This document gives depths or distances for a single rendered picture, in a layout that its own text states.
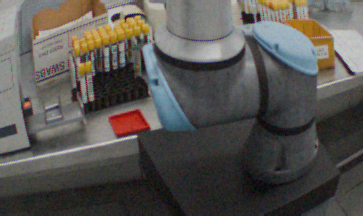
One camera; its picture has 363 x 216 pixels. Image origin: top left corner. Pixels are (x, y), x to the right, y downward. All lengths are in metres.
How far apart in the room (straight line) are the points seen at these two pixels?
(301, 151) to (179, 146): 0.23
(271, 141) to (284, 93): 0.09
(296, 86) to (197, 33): 0.17
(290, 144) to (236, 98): 0.14
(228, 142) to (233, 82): 0.23
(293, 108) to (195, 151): 0.22
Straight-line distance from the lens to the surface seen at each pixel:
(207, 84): 0.73
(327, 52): 1.36
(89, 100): 1.21
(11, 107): 1.09
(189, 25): 0.70
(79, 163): 1.13
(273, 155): 0.85
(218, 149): 0.95
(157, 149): 0.96
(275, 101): 0.78
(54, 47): 1.36
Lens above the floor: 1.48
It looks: 31 degrees down
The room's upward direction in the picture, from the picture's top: 5 degrees counter-clockwise
